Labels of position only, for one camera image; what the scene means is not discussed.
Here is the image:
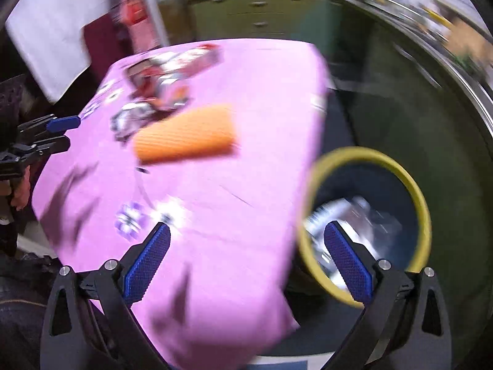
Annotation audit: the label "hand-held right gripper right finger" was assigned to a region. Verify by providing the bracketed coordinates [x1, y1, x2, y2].
[324, 221, 452, 370]

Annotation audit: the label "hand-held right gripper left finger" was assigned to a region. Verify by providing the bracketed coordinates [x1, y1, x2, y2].
[40, 221, 172, 370]

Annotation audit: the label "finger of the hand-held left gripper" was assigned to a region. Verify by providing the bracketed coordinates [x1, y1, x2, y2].
[13, 135, 72, 160]
[17, 113, 82, 136]

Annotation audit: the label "crushed red soda can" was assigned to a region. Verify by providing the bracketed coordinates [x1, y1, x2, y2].
[129, 62, 166, 99]

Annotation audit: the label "black yellow-rimmed waste bin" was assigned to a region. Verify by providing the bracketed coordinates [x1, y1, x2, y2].
[297, 146, 432, 310]

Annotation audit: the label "small purple box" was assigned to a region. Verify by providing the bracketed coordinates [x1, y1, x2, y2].
[158, 79, 191, 110]

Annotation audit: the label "orange foam net sleeve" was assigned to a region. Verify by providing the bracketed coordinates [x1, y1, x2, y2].
[133, 104, 237, 164]

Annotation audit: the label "red and white milk carton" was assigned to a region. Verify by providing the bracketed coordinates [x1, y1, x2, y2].
[169, 44, 225, 73]

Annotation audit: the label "person's left hand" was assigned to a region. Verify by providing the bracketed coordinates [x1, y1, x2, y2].
[10, 166, 33, 212]

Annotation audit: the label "pink floral tablecloth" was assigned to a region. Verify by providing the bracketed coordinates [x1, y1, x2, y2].
[31, 40, 328, 368]

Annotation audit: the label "maroon chair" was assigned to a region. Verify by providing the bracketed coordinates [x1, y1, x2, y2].
[83, 11, 133, 81]

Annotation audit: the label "white hanging sheet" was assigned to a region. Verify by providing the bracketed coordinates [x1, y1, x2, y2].
[6, 0, 108, 103]

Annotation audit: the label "pink checked apron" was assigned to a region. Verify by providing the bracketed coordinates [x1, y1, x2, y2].
[104, 0, 155, 52]

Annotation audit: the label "person's dark clothing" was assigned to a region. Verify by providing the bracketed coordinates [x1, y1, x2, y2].
[0, 252, 52, 370]

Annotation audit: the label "frosted glass sliding door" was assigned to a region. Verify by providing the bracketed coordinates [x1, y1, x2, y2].
[135, 0, 171, 47]

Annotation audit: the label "dark green lower cabinets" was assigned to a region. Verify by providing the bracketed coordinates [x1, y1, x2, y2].
[320, 0, 493, 317]

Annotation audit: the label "light green lower cabinets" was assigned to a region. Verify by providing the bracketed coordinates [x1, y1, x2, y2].
[187, 0, 336, 41]

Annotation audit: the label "wooden cutting board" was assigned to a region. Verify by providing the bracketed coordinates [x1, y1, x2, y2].
[449, 19, 490, 58]

